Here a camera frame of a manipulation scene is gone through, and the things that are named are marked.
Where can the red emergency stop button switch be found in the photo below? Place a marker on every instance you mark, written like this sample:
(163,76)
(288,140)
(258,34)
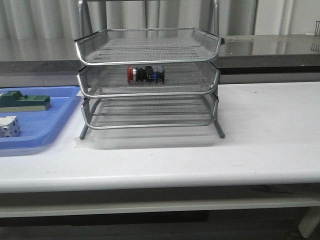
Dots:
(150,74)

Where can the mesh rack tray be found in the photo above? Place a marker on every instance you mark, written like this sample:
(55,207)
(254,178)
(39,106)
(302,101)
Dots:
(149,111)
(147,46)
(110,81)

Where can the blue plastic tray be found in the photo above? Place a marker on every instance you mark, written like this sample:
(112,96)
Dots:
(39,128)

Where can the grey stone counter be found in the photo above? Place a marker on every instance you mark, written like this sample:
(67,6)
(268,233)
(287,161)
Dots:
(243,59)

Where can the green terminal block component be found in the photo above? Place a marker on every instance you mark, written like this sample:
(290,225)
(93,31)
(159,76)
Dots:
(15,101)

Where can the white perforated block component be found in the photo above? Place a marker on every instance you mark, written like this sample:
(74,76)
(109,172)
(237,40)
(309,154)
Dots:
(9,126)

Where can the white pleated curtain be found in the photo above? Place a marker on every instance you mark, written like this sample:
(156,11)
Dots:
(59,19)

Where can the white table leg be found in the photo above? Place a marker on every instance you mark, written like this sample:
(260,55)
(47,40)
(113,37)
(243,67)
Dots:
(309,222)

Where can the grey metal rack frame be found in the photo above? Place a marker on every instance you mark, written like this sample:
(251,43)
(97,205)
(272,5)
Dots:
(150,77)

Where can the white table frame rail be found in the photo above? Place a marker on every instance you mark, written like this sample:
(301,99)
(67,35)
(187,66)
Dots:
(159,206)

